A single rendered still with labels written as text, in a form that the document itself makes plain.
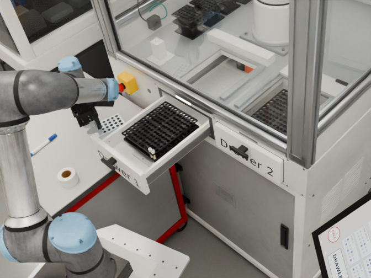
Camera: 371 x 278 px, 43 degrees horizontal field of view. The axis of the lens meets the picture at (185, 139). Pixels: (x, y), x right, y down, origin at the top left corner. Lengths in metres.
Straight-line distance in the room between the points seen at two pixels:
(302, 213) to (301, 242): 0.19
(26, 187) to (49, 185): 0.54
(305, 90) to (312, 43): 0.16
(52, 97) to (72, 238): 0.37
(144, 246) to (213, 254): 0.88
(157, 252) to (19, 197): 0.48
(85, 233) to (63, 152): 0.70
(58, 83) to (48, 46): 1.08
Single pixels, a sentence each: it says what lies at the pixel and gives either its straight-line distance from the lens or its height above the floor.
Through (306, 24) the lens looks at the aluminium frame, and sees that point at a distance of 1.14.
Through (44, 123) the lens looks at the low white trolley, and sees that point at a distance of 2.12.
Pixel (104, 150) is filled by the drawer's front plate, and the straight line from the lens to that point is 1.67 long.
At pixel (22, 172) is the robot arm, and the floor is 1.19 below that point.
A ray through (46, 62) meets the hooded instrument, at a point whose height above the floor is 0.85.
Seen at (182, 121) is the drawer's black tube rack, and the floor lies 0.90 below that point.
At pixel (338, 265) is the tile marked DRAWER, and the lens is 1.21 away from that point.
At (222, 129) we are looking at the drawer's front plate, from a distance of 1.62.
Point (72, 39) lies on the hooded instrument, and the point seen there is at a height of 0.89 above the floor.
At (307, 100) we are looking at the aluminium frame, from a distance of 1.27.
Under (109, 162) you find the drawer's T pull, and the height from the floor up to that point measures 0.91.
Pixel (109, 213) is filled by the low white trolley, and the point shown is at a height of 0.54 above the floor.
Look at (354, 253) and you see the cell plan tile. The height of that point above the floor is 1.05.
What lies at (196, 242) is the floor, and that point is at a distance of 2.44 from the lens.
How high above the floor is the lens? 2.06
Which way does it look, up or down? 45 degrees down
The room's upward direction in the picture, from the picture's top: 12 degrees counter-clockwise
